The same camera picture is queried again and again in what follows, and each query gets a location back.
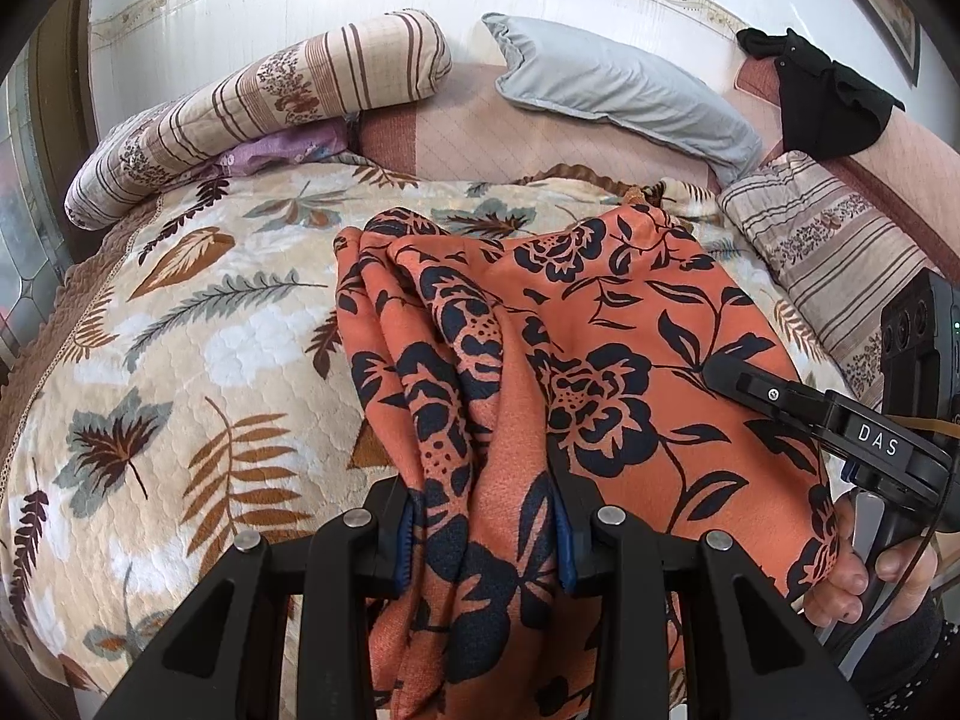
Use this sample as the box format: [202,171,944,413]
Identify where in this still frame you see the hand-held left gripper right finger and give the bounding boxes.
[547,457,852,720]

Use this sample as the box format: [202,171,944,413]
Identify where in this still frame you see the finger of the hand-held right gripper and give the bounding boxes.
[701,355,835,425]

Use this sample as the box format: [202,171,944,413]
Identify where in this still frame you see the purple cloth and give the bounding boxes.
[216,124,350,178]

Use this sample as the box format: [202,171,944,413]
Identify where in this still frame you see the pink quilted bed sheet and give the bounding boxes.
[352,58,960,301]

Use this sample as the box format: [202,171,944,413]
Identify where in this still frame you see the metal framed glass window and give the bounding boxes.
[0,52,97,372]

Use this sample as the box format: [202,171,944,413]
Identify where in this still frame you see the long striped floral pillow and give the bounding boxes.
[64,9,454,230]

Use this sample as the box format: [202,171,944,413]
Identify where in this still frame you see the black cloth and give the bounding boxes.
[736,28,907,161]

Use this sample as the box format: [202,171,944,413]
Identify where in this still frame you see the framed wall picture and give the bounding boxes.
[816,0,922,88]

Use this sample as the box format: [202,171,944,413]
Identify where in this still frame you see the orange black floral garment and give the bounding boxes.
[334,206,842,720]

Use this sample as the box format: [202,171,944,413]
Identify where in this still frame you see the short striped floral pillow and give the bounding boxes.
[716,151,940,412]

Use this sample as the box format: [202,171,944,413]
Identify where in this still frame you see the grey pillow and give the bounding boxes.
[482,13,764,185]

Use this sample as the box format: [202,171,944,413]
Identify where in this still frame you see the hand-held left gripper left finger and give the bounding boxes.
[97,476,419,720]

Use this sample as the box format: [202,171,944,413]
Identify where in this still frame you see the leaf print beige blanket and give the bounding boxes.
[0,161,826,700]

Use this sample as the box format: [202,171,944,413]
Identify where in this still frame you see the person's right hand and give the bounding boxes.
[804,499,943,628]

